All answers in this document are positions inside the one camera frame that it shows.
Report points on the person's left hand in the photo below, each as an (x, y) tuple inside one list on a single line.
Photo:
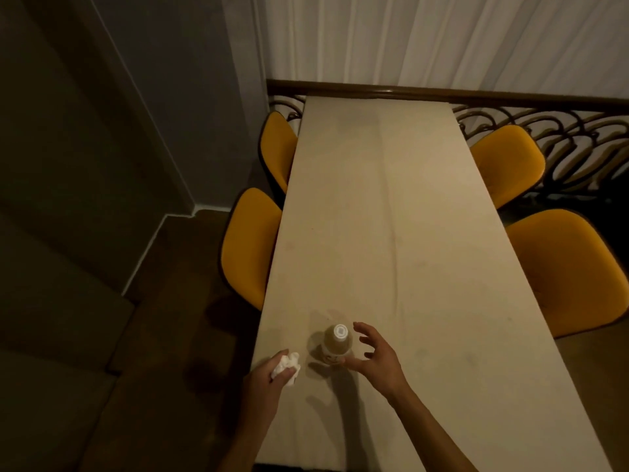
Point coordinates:
[(259, 388)]

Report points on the person's right hand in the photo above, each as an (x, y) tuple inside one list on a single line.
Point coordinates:
[(386, 371)]

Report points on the person's left thumb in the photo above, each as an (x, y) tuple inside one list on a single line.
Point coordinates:
[(280, 357)]

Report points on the person's right thumb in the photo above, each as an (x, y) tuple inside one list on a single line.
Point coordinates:
[(357, 363)]

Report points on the white tissue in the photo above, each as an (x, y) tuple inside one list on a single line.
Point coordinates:
[(286, 364)]

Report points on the person's left forearm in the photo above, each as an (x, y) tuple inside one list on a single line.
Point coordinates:
[(248, 447)]

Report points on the person's right forearm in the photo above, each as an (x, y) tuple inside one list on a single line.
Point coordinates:
[(430, 437)]

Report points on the white-capped clear plastic bottle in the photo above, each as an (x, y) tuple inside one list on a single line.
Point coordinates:
[(336, 345)]

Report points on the yellow chair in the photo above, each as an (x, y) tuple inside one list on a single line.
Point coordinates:
[(250, 248), (277, 149), (508, 164), (572, 272)]

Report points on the wooden railing with iron scrollwork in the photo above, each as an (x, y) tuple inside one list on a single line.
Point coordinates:
[(580, 137)]

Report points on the white curtain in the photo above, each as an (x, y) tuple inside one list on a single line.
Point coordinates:
[(442, 39)]

